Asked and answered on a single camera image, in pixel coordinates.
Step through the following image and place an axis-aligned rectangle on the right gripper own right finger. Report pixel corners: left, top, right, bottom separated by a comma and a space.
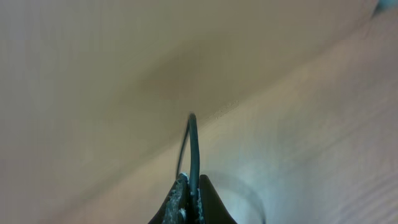
199, 174, 237, 224

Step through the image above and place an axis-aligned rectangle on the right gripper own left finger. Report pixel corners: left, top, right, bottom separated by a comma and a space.
149, 173, 189, 224

